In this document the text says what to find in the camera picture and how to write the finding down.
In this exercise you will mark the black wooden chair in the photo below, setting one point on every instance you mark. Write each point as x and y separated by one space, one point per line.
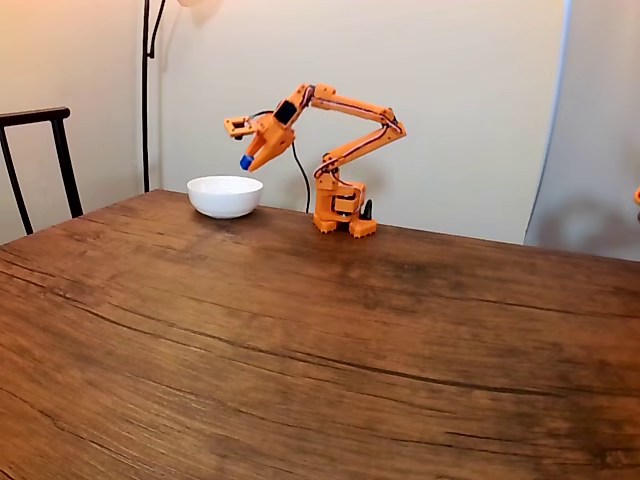
60 145

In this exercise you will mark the white bowl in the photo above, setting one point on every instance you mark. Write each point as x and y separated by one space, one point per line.
225 197

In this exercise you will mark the black floor lamp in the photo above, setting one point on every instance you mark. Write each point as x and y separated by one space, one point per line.
145 100

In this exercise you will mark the blue cube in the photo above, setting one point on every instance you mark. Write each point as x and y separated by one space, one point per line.
246 163

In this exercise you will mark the black table clamp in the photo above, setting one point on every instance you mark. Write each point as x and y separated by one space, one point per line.
368 210

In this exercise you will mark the pale grey curtain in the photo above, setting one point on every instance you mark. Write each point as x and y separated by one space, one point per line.
590 125

